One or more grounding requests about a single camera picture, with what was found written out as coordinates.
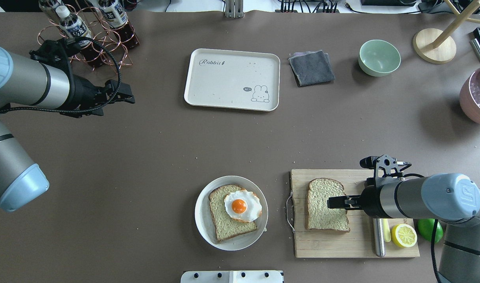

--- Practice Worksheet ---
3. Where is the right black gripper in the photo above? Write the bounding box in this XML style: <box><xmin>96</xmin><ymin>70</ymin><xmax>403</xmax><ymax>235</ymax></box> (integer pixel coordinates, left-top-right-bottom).
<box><xmin>327</xmin><ymin>155</ymin><xmax>412</xmax><ymax>219</ymax></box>

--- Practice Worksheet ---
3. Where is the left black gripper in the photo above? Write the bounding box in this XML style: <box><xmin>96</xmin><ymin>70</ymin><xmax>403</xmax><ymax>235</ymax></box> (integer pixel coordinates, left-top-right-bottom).
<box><xmin>30</xmin><ymin>39</ymin><xmax>135</xmax><ymax>118</ymax></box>

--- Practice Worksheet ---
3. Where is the bread slice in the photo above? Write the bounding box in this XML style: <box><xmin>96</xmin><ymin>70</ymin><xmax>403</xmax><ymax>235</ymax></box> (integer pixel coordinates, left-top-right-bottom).
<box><xmin>208</xmin><ymin>184</ymin><xmax>258</xmax><ymax>243</ymax></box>
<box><xmin>305</xmin><ymin>178</ymin><xmax>350</xmax><ymax>233</ymax></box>

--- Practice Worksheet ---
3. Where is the fried egg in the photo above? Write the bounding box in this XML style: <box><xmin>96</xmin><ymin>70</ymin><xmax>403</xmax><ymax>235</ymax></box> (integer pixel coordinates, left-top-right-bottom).
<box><xmin>224</xmin><ymin>189</ymin><xmax>263</xmax><ymax>223</ymax></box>

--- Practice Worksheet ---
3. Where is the white round plate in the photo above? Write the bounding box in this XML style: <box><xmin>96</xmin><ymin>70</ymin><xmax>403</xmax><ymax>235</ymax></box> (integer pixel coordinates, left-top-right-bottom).
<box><xmin>195</xmin><ymin>176</ymin><xmax>268</xmax><ymax>251</ymax></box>

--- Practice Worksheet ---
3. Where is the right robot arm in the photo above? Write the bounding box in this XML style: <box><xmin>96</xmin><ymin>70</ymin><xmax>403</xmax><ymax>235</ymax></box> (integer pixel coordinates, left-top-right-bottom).
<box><xmin>327</xmin><ymin>155</ymin><xmax>480</xmax><ymax>283</ymax></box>

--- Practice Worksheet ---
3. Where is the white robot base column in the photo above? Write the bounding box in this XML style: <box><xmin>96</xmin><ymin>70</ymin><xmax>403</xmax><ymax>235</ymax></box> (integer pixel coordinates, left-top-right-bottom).
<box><xmin>180</xmin><ymin>270</ymin><xmax>285</xmax><ymax>283</ymax></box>

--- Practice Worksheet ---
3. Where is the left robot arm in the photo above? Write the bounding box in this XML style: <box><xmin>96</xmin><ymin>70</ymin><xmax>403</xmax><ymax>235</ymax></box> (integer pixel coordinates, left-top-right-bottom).
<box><xmin>0</xmin><ymin>37</ymin><xmax>135</xmax><ymax>213</ymax></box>

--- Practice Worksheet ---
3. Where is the cream rabbit tray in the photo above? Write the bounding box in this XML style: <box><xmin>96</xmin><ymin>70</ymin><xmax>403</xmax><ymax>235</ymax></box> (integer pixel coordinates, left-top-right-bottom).
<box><xmin>184</xmin><ymin>48</ymin><xmax>280</xmax><ymax>112</ymax></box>

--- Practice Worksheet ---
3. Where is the wooden cutting board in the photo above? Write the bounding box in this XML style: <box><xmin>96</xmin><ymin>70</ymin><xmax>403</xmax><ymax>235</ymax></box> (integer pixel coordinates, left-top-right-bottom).
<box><xmin>290</xmin><ymin>169</ymin><xmax>420</xmax><ymax>259</ymax></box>

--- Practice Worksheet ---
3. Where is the half lemon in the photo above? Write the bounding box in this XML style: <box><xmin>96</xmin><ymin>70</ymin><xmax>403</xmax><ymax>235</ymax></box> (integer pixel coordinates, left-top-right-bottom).
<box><xmin>391</xmin><ymin>224</ymin><xmax>417</xmax><ymax>248</ymax></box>

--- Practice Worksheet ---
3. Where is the drink bottle middle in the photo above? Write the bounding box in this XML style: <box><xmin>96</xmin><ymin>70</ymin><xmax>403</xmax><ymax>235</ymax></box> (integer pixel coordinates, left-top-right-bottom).
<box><xmin>98</xmin><ymin>0</ymin><xmax>128</xmax><ymax>29</ymax></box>

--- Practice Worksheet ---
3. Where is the drink bottle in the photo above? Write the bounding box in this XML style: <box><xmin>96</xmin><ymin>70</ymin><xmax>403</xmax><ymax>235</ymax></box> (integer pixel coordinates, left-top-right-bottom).
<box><xmin>98</xmin><ymin>0</ymin><xmax>128</xmax><ymax>29</ymax></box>
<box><xmin>38</xmin><ymin>0</ymin><xmax>63</xmax><ymax>25</ymax></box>
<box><xmin>55</xmin><ymin>5</ymin><xmax>91</xmax><ymax>38</ymax></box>

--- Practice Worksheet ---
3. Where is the drink bottle front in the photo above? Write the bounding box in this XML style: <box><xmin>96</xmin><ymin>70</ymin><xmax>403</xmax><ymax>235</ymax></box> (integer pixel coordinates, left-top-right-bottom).
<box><xmin>55</xmin><ymin>5</ymin><xmax>91</xmax><ymax>38</ymax></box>

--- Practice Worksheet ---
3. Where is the green lime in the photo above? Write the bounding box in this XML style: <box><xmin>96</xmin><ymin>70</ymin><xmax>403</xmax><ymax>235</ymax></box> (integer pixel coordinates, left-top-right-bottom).
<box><xmin>417</xmin><ymin>218</ymin><xmax>444</xmax><ymax>243</ymax></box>

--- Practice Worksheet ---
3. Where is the drink bottle back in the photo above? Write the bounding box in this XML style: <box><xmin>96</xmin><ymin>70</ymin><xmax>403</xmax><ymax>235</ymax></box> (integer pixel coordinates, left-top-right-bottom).
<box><xmin>38</xmin><ymin>0</ymin><xmax>63</xmax><ymax>25</ymax></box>

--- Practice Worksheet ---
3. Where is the grey folded cloth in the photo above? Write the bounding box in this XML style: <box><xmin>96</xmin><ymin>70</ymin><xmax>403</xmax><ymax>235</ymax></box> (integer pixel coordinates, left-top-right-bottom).
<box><xmin>288</xmin><ymin>50</ymin><xmax>336</xmax><ymax>87</ymax></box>

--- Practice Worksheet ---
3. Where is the mint green bowl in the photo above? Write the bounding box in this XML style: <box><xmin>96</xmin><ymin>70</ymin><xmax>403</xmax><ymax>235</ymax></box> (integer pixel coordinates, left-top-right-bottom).
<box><xmin>358</xmin><ymin>39</ymin><xmax>401</xmax><ymax>77</ymax></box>

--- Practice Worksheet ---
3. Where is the pink bowl with ice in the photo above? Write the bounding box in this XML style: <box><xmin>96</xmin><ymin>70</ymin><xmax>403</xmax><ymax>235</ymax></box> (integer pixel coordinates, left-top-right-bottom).
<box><xmin>459</xmin><ymin>68</ymin><xmax>480</xmax><ymax>124</ymax></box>

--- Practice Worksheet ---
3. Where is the wooden cup stand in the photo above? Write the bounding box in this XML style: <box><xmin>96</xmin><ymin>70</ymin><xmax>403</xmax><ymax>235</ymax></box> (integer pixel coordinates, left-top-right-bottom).
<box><xmin>412</xmin><ymin>0</ymin><xmax>480</xmax><ymax>64</ymax></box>

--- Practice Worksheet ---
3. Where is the metal handled knife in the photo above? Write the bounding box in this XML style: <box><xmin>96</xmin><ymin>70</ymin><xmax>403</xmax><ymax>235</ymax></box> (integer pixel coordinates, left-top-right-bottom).
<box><xmin>372</xmin><ymin>219</ymin><xmax>386</xmax><ymax>258</ymax></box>

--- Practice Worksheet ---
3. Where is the copper wire bottle rack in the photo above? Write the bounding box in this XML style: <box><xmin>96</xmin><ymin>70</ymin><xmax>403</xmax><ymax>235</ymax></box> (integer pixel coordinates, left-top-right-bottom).
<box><xmin>37</xmin><ymin>0</ymin><xmax>140</xmax><ymax>69</ymax></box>

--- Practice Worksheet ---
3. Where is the aluminium frame post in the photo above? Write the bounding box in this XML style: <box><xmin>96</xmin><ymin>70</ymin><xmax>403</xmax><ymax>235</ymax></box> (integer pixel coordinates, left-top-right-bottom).
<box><xmin>224</xmin><ymin>0</ymin><xmax>244</xmax><ymax>18</ymax></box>

